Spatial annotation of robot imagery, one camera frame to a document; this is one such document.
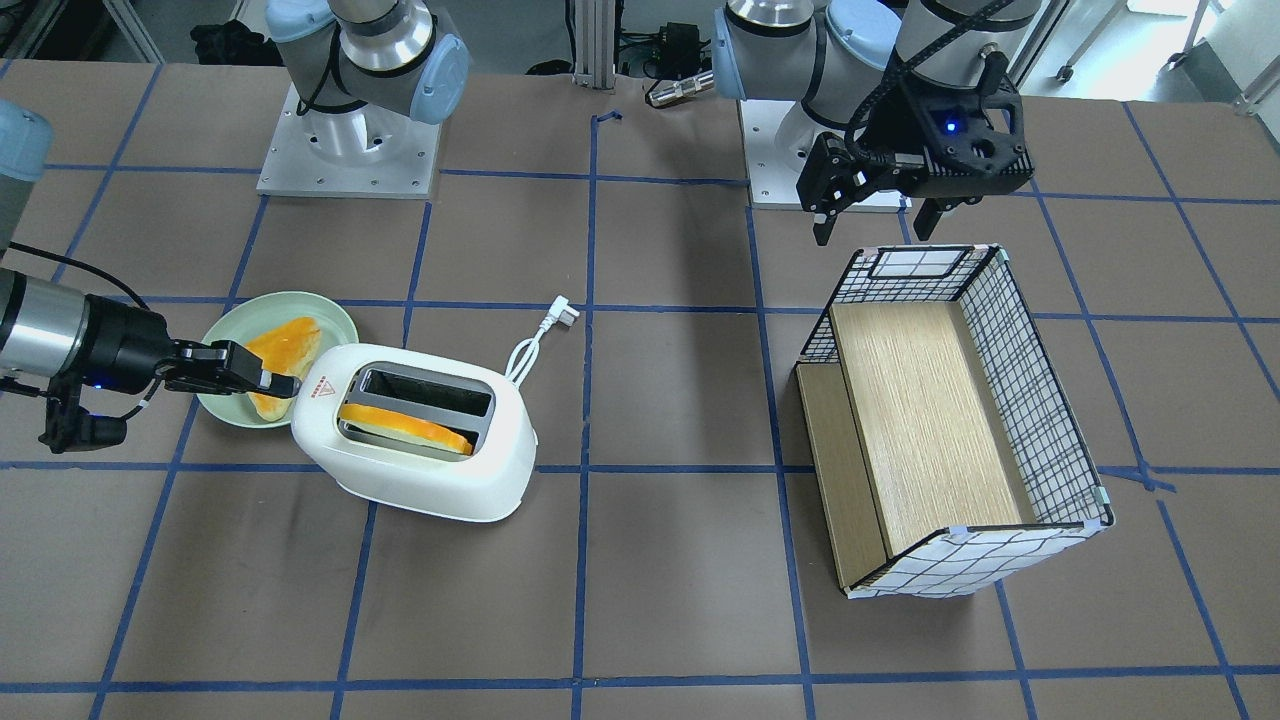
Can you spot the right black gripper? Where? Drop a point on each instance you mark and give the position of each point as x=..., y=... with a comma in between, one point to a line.
x=122, y=342

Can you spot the light green plate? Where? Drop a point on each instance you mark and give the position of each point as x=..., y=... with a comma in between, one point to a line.
x=261, y=315

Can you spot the white two-slot toaster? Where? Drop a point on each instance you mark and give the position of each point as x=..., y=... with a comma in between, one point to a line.
x=484, y=406

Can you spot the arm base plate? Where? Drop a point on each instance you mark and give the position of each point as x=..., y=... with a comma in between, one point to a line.
x=776, y=138
x=368, y=153

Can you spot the grid fabric storage basket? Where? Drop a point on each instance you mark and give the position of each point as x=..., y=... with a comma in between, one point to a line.
x=945, y=448

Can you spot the aluminium frame post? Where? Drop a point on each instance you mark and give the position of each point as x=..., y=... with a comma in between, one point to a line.
x=594, y=30

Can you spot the bread slice in toaster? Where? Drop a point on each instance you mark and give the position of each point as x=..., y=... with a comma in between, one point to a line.
x=405, y=428

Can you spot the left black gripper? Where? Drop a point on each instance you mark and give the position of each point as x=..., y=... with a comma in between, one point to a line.
x=897, y=129

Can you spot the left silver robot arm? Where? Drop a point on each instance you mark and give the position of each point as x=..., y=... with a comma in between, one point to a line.
x=839, y=60

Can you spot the orange bread on plate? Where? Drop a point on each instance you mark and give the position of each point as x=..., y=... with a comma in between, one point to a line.
x=289, y=349

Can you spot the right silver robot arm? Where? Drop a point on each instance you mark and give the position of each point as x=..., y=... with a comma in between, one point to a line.
x=372, y=83

